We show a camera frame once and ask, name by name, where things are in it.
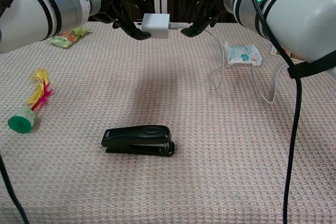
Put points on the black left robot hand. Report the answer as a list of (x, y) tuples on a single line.
[(126, 11)]

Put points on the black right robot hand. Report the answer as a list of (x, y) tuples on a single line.
[(202, 11)]

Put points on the white power adapter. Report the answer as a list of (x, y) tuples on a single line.
[(155, 26)]

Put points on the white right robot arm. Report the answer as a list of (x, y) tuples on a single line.
[(283, 6)]

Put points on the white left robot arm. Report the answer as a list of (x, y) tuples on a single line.
[(39, 9)]

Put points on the white tissue packet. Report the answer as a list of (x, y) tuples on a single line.
[(242, 54)]

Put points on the green snack packet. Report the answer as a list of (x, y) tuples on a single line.
[(68, 36)]

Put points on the woven beige tablecloth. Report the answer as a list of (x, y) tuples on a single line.
[(157, 129)]

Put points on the black stapler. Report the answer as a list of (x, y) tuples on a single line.
[(139, 140)]

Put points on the feather shuttlecock with green base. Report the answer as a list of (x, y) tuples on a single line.
[(29, 103)]

